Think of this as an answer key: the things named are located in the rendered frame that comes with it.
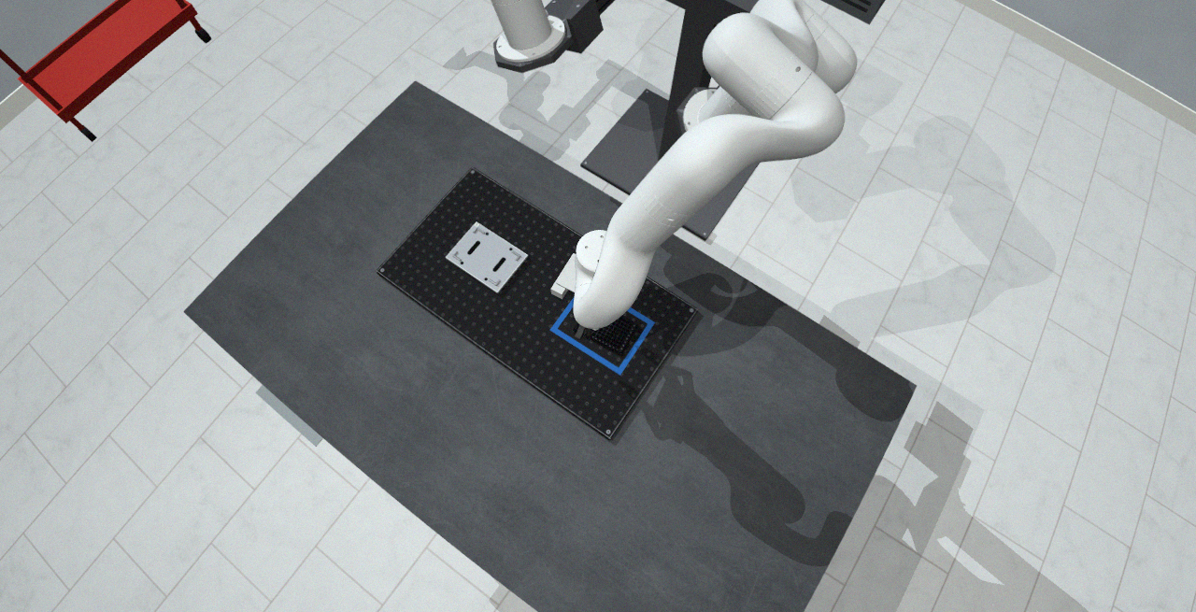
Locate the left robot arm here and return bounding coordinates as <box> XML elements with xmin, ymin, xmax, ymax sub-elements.
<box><xmin>551</xmin><ymin>0</ymin><xmax>858</xmax><ymax>329</ymax></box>

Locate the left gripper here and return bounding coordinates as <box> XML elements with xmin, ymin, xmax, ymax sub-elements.
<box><xmin>575</xmin><ymin>324</ymin><xmax>598</xmax><ymax>339</ymax></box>

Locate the blue tape rectangle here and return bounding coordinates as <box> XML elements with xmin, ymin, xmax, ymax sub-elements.
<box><xmin>550</xmin><ymin>298</ymin><xmax>655</xmax><ymax>375</ymax></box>

